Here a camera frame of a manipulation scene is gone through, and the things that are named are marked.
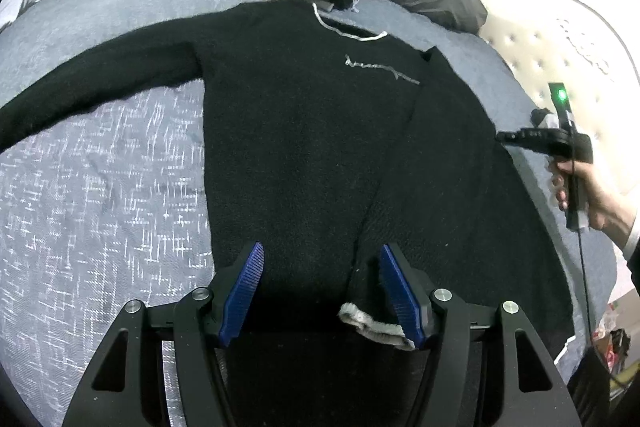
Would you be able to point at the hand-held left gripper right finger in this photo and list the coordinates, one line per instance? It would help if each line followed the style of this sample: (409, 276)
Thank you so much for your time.
(400, 292)

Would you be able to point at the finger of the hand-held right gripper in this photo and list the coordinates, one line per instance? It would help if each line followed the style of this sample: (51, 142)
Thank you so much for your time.
(530, 139)

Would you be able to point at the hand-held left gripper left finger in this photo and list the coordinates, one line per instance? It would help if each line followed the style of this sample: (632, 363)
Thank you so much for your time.
(245, 292)

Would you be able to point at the black sweater white trim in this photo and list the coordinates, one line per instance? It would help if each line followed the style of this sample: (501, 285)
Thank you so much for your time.
(300, 132)

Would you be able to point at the person's right forearm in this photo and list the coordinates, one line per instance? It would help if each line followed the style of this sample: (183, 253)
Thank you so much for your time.
(634, 257)

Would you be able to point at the person's right hand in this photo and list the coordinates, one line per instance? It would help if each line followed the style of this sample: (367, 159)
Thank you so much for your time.
(600, 202)

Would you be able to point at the cream tufted headboard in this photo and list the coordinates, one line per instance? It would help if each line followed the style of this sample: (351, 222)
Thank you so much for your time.
(600, 32)

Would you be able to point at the person's black trousers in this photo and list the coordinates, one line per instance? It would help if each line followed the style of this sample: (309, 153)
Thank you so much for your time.
(590, 392)

